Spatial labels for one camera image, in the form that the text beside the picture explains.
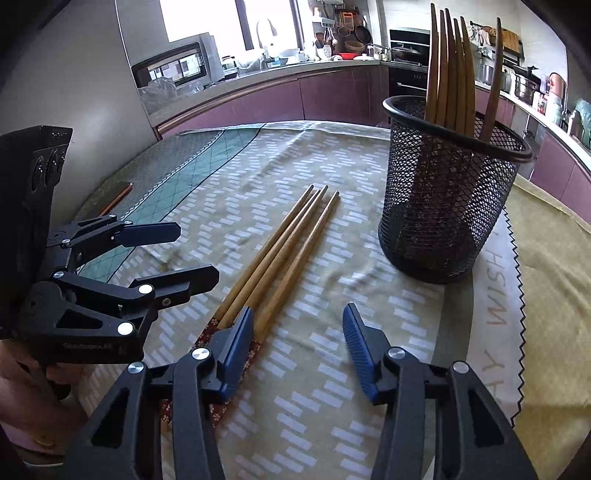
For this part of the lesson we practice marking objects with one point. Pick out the steel stock pot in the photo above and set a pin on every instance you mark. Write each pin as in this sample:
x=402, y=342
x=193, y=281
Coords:
x=526, y=87

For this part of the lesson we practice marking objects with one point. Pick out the black wok with lid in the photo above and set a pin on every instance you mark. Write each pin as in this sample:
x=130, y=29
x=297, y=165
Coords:
x=406, y=53

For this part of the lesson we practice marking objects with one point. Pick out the person's left hand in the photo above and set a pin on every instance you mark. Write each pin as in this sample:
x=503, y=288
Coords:
x=27, y=401

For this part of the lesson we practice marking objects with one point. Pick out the patterned tablecloth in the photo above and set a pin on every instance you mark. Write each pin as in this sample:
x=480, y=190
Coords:
x=323, y=415

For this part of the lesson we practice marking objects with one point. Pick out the clear plastic bag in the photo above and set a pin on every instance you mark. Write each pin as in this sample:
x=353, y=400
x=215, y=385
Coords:
x=159, y=94

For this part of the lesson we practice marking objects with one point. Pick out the pink base cabinets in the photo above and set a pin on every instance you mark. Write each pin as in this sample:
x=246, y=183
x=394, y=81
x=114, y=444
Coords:
x=558, y=157
x=268, y=101

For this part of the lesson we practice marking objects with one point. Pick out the pink kettle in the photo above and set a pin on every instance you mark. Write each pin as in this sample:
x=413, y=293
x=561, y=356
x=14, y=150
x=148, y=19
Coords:
x=557, y=83

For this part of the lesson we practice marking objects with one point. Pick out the black wall rack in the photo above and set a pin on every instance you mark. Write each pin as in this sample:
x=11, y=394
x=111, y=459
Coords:
x=512, y=53

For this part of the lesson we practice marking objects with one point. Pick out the white microwave oven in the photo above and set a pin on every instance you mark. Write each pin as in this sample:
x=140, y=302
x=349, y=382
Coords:
x=175, y=64

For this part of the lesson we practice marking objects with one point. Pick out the kitchen window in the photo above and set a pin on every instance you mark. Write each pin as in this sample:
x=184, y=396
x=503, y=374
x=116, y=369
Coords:
x=207, y=18

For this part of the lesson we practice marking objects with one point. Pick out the red bowl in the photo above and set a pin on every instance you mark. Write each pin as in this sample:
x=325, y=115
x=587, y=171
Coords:
x=344, y=57

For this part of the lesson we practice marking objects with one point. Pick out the silver rice cooker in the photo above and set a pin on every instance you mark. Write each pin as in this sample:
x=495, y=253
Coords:
x=484, y=74

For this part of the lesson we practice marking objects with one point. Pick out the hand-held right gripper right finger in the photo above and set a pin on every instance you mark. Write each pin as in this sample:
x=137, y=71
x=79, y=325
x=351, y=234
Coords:
x=360, y=355

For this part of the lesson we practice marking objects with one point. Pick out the teal appliance under plastic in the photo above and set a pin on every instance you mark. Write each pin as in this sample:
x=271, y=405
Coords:
x=584, y=120

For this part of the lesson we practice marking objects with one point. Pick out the black mesh utensil holder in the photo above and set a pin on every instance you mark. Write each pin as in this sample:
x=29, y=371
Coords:
x=438, y=221

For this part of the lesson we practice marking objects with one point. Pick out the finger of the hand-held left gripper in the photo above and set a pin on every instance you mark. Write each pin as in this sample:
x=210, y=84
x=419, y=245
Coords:
x=194, y=279
x=152, y=233

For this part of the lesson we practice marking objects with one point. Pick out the black range hood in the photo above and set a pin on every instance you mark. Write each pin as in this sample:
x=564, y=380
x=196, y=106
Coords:
x=408, y=37

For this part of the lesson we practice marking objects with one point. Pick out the hanging pans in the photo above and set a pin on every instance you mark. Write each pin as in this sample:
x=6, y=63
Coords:
x=355, y=34

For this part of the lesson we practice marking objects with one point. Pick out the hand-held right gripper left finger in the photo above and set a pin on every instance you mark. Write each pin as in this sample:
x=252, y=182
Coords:
x=238, y=350

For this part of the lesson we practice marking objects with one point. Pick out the white hanging cloth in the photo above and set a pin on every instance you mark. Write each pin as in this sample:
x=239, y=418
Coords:
x=264, y=32

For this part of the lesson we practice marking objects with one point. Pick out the wooden cutting board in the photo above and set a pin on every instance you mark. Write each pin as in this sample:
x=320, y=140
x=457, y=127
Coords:
x=510, y=40

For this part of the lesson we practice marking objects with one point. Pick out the black built-in oven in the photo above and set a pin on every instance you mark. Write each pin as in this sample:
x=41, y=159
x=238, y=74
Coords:
x=406, y=85

